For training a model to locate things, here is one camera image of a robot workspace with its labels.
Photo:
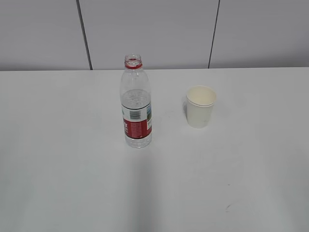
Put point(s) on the white paper cup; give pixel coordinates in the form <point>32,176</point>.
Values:
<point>199,103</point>

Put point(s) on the clear Nongfu Spring water bottle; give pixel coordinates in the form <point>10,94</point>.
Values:
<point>135,97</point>

